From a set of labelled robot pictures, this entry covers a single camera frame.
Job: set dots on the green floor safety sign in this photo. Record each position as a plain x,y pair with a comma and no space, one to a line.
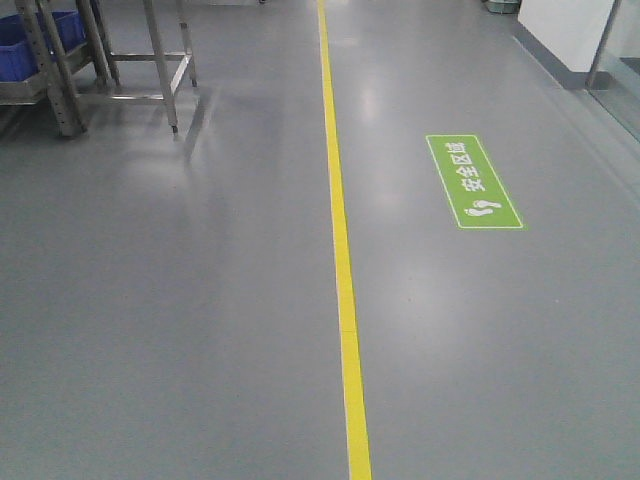
475,193

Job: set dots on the steel shelf rack left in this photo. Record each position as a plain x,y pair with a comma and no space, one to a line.
55,66

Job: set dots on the small blue bin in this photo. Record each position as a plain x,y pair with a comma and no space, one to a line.
68,23
17,62

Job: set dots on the steel table frame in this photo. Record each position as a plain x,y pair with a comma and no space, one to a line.
171,67

